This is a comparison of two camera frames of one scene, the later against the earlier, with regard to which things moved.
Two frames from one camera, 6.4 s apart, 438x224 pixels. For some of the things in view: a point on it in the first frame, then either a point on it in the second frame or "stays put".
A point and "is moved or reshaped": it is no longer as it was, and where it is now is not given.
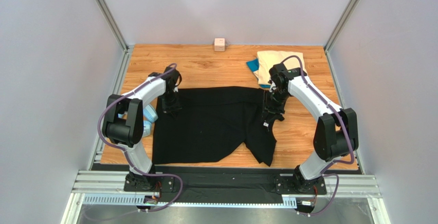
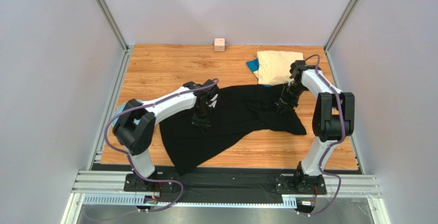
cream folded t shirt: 268,59 stays put
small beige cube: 219,44 stays put
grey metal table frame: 261,184 stays put
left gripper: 174,109 → 203,124
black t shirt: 211,123 is moved or reshaped
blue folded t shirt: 254,65 stays put
